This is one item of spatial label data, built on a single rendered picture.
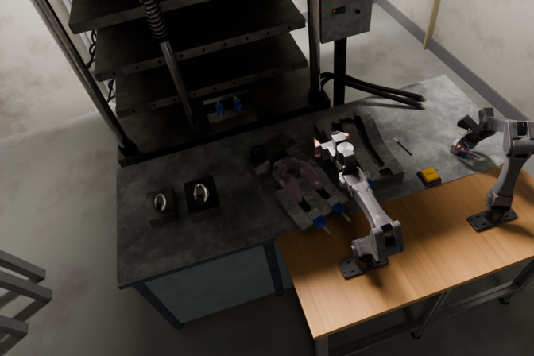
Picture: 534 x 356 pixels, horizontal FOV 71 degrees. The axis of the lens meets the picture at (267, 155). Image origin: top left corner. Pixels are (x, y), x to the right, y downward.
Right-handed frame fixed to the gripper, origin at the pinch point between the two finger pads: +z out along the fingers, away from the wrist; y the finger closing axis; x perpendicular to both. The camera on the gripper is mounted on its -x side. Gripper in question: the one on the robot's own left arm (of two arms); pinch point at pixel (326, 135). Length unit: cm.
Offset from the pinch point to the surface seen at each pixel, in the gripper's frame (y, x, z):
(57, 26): 91, -40, 69
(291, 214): 20.6, 34.5, -8.0
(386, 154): -33.0, 31.1, 5.0
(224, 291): 63, 89, -6
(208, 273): 66, 64, -6
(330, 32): -37, 5, 79
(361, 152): -22.9, 31.2, 11.4
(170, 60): 52, -10, 70
